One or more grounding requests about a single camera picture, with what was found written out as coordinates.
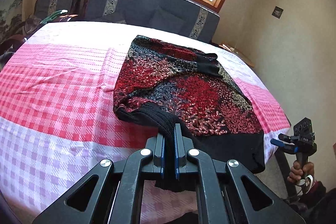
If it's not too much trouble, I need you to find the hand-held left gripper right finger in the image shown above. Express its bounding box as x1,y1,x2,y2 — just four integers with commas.
175,123,305,224

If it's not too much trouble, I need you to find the dark grey patterned sofa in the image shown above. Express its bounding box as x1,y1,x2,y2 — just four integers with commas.
84,0,220,43

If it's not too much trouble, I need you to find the dark grey patterned armchair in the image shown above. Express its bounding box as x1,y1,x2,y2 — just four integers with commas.
34,0,81,23

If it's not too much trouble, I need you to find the green plastic item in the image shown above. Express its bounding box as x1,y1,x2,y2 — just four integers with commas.
41,9,69,24

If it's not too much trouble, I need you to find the pink checked sheet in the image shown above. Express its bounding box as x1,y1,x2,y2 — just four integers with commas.
0,21,291,217

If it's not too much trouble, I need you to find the dark grey sofa cushion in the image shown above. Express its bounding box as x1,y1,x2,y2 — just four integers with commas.
148,7,186,34

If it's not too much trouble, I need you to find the person's right hand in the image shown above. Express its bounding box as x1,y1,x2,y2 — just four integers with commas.
287,161,315,186

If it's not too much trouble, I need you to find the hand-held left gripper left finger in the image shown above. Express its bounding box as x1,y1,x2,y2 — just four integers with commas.
33,133,166,224

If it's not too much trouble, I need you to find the floral knit sweater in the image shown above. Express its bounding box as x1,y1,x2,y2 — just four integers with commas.
113,35,265,192

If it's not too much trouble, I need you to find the person's right forearm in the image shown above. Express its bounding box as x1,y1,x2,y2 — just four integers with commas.
289,182,336,224

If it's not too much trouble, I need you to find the dark wall switch plate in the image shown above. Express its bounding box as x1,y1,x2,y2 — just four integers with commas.
272,6,284,19

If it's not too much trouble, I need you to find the small wooden side table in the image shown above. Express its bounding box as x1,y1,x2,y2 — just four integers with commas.
218,43,256,67

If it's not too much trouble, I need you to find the painted folding screen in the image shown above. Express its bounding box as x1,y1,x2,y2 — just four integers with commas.
0,0,30,44

